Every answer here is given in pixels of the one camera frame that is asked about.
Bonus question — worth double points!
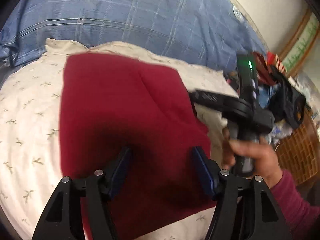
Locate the dark red knit garment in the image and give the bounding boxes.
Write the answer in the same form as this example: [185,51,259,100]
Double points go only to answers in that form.
[59,53,215,239]

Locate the magenta right sleeve forearm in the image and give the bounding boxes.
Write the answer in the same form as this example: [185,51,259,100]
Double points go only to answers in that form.
[271,170,319,239]

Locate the person's right hand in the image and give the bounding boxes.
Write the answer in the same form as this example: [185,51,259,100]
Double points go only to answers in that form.
[222,127,283,188]

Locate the blue garment in pile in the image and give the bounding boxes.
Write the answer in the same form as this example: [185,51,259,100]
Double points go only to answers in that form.
[259,84,280,109]

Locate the black garment in pile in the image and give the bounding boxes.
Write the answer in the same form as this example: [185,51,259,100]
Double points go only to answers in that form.
[268,66,306,130]

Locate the red shiny plastic bag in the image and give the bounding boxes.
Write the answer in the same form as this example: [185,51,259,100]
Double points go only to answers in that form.
[252,51,286,86]

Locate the woven wicker basket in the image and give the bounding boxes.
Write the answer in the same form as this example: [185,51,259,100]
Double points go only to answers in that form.
[276,109,319,188]

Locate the blue plaid pillow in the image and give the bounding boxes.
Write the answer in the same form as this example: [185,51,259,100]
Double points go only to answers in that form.
[1,0,266,71]

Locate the cream leaf-print pillow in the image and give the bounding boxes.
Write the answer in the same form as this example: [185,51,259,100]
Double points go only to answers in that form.
[1,38,236,239]

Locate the framed wall picture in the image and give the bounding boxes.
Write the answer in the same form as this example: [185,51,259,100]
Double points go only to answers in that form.
[279,7,319,77]

